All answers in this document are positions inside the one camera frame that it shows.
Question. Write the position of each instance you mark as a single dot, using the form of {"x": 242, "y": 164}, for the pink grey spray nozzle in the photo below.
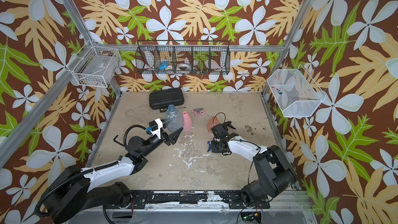
{"x": 198, "y": 111}

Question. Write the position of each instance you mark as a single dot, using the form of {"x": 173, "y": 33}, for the white wire basket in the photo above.
{"x": 96, "y": 66}
{"x": 296, "y": 92}

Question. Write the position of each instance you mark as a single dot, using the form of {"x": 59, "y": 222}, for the white wire basket left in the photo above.
{"x": 96, "y": 66}

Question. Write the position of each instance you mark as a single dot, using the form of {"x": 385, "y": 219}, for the pink spray bottle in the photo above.
{"x": 187, "y": 121}

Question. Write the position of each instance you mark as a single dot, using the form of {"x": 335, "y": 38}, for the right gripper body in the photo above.
{"x": 215, "y": 146}

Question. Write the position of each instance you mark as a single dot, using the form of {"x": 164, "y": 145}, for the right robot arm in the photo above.
{"x": 275, "y": 173}

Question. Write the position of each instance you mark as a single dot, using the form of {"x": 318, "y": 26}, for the orange translucent spray bottle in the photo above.
{"x": 213, "y": 121}

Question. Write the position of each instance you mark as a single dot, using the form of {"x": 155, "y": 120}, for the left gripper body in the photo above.
{"x": 154, "y": 144}

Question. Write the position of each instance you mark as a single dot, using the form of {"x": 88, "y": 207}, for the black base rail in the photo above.
{"x": 232, "y": 199}

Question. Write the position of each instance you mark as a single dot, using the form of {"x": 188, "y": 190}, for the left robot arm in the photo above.
{"x": 79, "y": 189}

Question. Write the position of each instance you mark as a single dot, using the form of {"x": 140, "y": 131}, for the white tape roll in basket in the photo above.
{"x": 183, "y": 67}

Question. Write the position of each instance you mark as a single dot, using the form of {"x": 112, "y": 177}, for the black spray nozzle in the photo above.
{"x": 229, "y": 125}

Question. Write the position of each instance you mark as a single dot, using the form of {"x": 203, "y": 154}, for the white wire basket right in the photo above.
{"x": 296, "y": 92}

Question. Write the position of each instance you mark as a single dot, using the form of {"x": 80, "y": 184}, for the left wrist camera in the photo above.
{"x": 153, "y": 128}

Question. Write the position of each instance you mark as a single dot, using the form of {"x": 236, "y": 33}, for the blue round item in basket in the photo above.
{"x": 163, "y": 65}

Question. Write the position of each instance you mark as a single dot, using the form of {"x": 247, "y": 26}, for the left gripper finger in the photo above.
{"x": 172, "y": 138}
{"x": 158, "y": 129}

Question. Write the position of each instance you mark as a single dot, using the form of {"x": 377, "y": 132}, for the black plastic case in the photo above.
{"x": 164, "y": 98}

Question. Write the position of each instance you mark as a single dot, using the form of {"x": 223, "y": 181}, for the clear blue spray bottle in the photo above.
{"x": 173, "y": 119}

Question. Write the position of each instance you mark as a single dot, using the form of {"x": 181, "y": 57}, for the black wire wall basket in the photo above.
{"x": 205, "y": 57}

